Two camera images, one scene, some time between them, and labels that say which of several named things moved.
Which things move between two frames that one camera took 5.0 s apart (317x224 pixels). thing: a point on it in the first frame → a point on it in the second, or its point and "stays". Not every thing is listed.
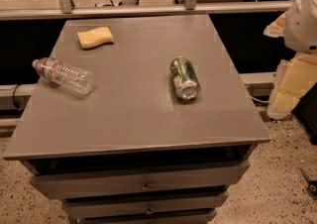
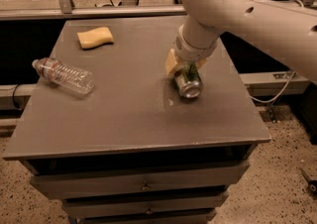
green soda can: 185,77 stays
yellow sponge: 95,37 stays
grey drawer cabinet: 137,119 stays
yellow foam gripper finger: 277,28 → 193,42
